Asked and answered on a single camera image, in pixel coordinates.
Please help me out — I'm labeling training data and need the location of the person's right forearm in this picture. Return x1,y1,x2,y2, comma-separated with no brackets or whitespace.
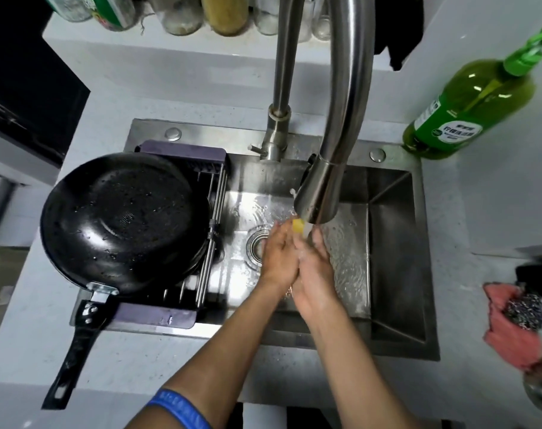
298,304,423,429

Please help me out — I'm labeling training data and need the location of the green dish soap bottle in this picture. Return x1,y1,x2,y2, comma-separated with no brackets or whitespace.
402,20,542,160

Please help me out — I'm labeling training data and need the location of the person's left hand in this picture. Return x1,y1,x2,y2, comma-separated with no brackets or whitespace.
258,220,301,293

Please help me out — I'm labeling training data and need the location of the steel wool scrubber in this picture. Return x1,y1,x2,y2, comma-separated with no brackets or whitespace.
503,292,542,331

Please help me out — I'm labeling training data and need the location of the stainless steel faucet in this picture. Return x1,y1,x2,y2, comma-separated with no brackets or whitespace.
248,0,377,225

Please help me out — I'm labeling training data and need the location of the jar with yellow contents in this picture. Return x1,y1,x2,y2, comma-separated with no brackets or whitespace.
200,0,250,37

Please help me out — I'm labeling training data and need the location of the blue wristband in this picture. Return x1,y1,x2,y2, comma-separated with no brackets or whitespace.
146,388,212,429

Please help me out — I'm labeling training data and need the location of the clear glass jar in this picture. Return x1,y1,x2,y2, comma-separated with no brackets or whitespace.
298,0,333,43
253,0,281,36
148,0,205,36

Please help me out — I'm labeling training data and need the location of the round sink drain strainer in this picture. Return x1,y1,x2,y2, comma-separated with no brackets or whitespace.
246,228,272,269

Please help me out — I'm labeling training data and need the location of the black frying pan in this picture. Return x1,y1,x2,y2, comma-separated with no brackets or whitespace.
40,152,212,411

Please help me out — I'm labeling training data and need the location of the stainless steel sink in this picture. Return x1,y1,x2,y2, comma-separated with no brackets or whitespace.
71,119,441,362

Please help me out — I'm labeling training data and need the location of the purple sink drain rack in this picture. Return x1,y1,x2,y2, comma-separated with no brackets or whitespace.
70,139,230,330

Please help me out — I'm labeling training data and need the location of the green labelled jar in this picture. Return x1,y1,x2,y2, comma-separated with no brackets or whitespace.
42,0,94,23

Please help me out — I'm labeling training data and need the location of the black kitchen appliance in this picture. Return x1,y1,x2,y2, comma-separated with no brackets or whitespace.
0,0,92,169

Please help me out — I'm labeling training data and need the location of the black object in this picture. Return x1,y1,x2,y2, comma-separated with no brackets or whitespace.
515,263,542,299

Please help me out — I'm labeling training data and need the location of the person's right hand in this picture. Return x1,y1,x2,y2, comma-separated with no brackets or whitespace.
291,226,341,318

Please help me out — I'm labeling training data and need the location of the black hanging cloth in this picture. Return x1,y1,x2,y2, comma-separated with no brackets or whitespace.
373,0,426,71

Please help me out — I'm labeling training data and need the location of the person's left forearm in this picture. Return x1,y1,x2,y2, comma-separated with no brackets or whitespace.
125,281,295,429

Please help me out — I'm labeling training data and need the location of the green lidded jar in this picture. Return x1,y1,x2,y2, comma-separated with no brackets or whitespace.
85,0,140,32

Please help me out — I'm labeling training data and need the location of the pink cloth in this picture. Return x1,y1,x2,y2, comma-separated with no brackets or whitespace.
482,282,542,371

